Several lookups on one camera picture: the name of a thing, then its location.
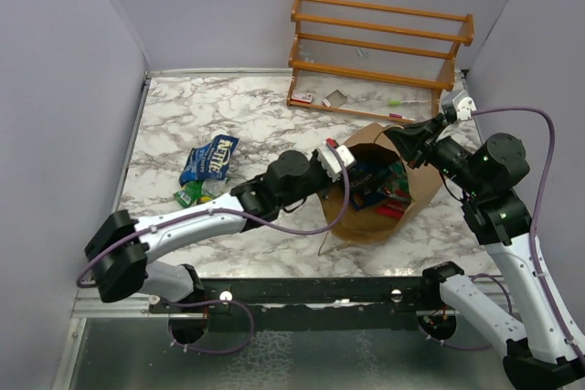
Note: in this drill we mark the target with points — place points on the wooden shelf rack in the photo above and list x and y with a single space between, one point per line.
391 45

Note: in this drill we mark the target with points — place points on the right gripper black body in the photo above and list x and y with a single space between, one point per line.
440 123

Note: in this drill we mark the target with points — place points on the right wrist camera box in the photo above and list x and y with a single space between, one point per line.
457 106

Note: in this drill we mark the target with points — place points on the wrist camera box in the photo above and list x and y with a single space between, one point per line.
457 106
335 159

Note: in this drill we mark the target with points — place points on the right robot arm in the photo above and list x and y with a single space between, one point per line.
540 349

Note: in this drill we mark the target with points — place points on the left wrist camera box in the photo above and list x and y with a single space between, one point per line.
335 159

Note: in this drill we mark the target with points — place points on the green snack packet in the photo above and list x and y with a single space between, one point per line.
195 193

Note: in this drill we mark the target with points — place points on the brown paper bag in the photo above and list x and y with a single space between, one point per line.
370 145

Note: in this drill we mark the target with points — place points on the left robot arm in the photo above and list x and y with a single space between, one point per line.
124 254

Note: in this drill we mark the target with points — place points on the red snack bar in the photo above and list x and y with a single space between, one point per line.
392 208

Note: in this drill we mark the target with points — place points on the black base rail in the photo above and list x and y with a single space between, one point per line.
311 304

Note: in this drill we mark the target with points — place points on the dark blue snack packet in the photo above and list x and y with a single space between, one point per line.
209 162

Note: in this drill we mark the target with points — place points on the blue snack box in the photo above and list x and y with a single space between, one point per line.
366 181

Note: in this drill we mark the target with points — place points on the green marker pen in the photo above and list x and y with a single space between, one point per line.
408 102

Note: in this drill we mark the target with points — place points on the small open cardboard box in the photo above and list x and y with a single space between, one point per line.
335 99

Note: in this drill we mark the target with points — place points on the pink marker pen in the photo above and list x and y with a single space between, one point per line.
401 117

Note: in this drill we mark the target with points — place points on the red white small box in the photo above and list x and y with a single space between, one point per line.
300 96

